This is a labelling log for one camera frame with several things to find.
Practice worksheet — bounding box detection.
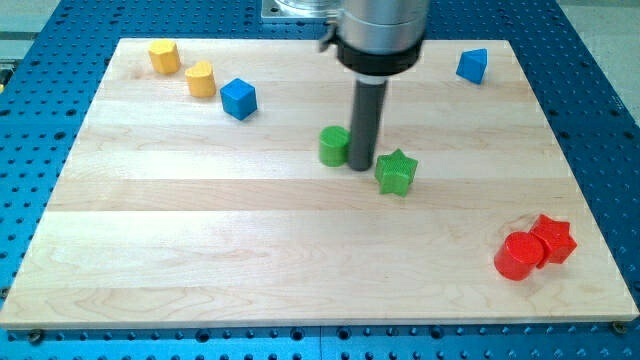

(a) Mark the green star block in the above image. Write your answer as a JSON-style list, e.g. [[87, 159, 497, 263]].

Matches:
[[375, 149, 419, 197]]

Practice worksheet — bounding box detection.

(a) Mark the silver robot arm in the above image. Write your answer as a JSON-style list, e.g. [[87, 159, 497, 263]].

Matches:
[[318, 0, 429, 83]]

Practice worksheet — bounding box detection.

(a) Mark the light wooden board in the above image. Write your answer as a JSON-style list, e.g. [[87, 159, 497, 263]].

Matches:
[[1, 38, 638, 330]]

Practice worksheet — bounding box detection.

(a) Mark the red star block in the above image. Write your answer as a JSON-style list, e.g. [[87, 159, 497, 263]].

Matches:
[[529, 214, 577, 269]]

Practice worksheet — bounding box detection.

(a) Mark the green cylinder block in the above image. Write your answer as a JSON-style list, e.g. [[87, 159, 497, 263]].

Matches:
[[319, 126, 351, 167]]

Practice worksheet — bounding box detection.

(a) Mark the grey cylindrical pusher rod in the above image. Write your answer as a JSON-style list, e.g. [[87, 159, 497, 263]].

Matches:
[[348, 75, 388, 171]]

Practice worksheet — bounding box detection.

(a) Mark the blue cube block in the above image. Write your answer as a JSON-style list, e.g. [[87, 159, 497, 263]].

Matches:
[[220, 78, 257, 121]]

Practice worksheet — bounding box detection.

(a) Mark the yellow heart block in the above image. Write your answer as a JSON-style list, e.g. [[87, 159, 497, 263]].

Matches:
[[185, 61, 216, 98]]

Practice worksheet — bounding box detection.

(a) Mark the blue triangular prism block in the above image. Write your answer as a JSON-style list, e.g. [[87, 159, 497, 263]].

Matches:
[[456, 48, 488, 84]]

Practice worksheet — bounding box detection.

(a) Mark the yellow hexagon block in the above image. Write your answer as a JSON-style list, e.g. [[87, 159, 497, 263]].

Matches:
[[148, 39, 181, 75]]

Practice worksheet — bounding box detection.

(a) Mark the red cylinder block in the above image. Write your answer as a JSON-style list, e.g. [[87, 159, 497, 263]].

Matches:
[[494, 232, 544, 281]]

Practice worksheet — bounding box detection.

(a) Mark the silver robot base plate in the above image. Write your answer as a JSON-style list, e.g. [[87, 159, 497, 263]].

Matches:
[[261, 0, 341, 21]]

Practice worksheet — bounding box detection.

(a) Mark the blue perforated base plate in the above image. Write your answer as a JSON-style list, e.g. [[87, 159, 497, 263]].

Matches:
[[1, 1, 639, 359]]

